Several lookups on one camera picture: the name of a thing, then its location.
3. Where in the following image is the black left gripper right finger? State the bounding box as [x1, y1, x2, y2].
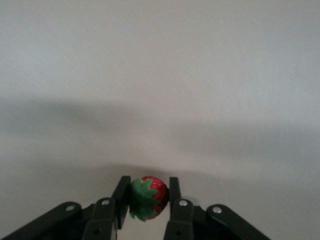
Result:
[162, 176, 196, 240]

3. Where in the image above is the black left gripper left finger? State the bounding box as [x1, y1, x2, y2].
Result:
[81, 175, 132, 240]

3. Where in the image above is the red strawberry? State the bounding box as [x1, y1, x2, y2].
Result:
[127, 175, 170, 222]

